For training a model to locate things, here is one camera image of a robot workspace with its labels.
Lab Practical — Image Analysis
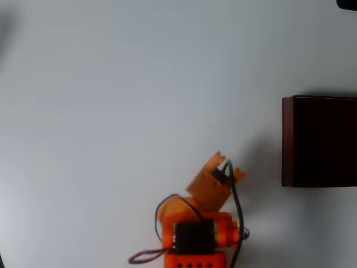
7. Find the dark brown box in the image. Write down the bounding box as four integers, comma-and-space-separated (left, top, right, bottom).
281, 95, 357, 188

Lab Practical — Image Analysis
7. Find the black object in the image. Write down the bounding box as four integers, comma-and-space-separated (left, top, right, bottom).
336, 0, 357, 12

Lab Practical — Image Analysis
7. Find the black looped cable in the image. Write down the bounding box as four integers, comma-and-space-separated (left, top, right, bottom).
154, 193, 208, 241

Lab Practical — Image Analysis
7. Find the long black cable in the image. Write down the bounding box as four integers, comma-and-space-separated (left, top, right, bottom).
221, 160, 250, 266

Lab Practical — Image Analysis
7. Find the red purple looped cable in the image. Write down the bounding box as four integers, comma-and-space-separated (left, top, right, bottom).
128, 248, 169, 265

